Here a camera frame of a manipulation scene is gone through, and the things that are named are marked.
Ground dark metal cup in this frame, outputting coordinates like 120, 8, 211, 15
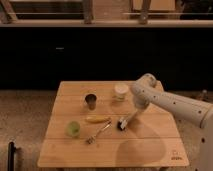
85, 94, 97, 110

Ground yellow banana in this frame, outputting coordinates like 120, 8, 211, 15
85, 116, 111, 123

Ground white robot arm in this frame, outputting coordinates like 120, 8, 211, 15
131, 73, 213, 171

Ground black object on floor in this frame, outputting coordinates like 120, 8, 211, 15
7, 142, 16, 171

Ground wooden railing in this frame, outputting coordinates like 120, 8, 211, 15
0, 0, 213, 28

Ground black white brush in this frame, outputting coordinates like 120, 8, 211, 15
117, 111, 138, 131

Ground green cup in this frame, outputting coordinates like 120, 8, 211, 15
66, 121, 80, 137

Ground metal fork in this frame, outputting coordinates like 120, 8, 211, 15
86, 121, 111, 144

